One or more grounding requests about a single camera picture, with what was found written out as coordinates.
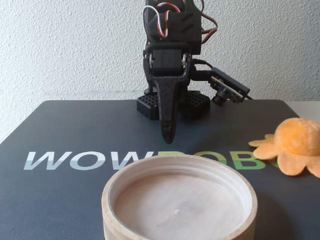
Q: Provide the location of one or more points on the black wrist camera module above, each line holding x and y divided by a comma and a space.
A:
226, 83

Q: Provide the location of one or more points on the black robot base with holes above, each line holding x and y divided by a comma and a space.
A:
147, 103

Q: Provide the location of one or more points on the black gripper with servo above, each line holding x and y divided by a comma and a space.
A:
167, 62

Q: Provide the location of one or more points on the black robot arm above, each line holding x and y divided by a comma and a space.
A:
180, 5

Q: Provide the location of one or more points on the round wooden box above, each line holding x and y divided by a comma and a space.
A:
180, 200

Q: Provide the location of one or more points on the dark mat with printed letters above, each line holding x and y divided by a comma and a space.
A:
62, 125

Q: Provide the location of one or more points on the orange plush toy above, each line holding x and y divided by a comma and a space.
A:
295, 140

